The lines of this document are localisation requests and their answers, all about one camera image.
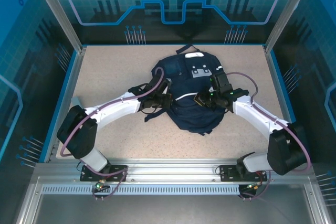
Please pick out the navy blue backpack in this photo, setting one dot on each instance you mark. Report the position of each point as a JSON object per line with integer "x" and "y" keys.
{"x": 194, "y": 119}

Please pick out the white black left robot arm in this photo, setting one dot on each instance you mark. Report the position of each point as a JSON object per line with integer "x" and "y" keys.
{"x": 115, "y": 108}

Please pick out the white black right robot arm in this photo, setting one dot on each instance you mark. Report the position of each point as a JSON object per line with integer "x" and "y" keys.
{"x": 254, "y": 113}

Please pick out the grey pencil case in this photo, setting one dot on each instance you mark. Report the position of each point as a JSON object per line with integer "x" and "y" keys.
{"x": 76, "y": 102}

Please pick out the blue table edge strip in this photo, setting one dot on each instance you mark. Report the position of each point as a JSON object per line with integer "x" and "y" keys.
{"x": 281, "y": 77}
{"x": 68, "y": 77}

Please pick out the small green-lit controller board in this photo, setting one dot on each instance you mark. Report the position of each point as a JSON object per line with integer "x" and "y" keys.
{"x": 254, "y": 186}
{"x": 100, "y": 184}

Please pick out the aluminium table side rail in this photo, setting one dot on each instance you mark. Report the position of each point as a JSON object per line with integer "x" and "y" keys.
{"x": 277, "y": 77}
{"x": 75, "y": 77}

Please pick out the wide aluminium rail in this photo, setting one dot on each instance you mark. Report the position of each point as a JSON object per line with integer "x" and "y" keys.
{"x": 170, "y": 167}

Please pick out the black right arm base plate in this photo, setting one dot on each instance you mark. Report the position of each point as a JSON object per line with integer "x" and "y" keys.
{"x": 225, "y": 172}

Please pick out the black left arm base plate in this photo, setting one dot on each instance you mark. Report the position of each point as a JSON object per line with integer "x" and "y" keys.
{"x": 118, "y": 169}

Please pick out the aluminium frame post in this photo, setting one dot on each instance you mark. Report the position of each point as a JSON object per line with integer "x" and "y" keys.
{"x": 60, "y": 11}
{"x": 283, "y": 11}

